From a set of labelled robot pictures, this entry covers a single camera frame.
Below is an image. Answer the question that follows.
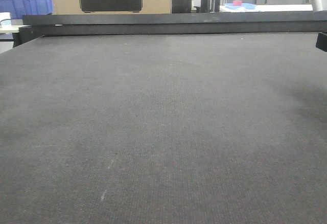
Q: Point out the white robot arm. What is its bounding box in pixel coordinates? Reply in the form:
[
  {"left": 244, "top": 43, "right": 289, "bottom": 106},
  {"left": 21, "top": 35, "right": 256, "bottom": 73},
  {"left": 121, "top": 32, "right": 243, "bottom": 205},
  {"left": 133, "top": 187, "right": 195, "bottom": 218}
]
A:
[{"left": 311, "top": 0, "right": 326, "bottom": 52}]

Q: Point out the blue tray on table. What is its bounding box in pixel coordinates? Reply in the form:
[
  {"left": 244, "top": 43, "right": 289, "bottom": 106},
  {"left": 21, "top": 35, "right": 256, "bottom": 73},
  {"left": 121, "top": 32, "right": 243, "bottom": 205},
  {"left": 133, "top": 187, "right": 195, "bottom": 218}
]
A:
[{"left": 225, "top": 3, "right": 256, "bottom": 10}]

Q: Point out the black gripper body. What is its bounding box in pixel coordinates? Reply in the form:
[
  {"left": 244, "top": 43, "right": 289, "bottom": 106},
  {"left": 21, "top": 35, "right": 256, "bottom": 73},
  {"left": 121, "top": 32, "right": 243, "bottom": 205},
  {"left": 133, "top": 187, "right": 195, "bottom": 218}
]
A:
[{"left": 315, "top": 31, "right": 327, "bottom": 52}]

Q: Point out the black conveyor end rail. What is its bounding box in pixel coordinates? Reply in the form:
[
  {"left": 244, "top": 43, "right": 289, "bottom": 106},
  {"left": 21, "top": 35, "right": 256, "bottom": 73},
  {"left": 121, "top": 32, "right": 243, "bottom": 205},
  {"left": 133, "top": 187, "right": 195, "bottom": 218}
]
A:
[{"left": 19, "top": 11, "right": 326, "bottom": 43}]

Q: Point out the blue plastic crate background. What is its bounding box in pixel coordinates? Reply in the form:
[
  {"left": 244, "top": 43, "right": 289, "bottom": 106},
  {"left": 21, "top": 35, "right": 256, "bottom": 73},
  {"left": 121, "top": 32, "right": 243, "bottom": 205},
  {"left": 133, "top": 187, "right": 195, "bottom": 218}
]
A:
[{"left": 1, "top": 0, "right": 53, "bottom": 19}]

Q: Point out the pink tape roll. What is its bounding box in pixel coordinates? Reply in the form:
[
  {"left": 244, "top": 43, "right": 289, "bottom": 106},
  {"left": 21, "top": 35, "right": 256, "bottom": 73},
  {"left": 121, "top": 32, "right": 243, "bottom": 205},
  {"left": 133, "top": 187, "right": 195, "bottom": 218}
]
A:
[{"left": 232, "top": 0, "right": 242, "bottom": 7}]

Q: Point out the white background table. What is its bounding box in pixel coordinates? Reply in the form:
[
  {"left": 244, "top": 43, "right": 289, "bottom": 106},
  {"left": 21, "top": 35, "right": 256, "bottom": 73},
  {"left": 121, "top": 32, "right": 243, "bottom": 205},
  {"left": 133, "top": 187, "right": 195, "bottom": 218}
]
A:
[{"left": 220, "top": 4, "right": 313, "bottom": 12}]

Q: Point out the black conveyor belt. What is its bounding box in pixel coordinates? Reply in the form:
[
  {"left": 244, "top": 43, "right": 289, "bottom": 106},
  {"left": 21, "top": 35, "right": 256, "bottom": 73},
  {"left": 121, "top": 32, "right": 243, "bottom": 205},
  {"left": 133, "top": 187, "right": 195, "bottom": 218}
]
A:
[{"left": 1, "top": 33, "right": 326, "bottom": 223}]

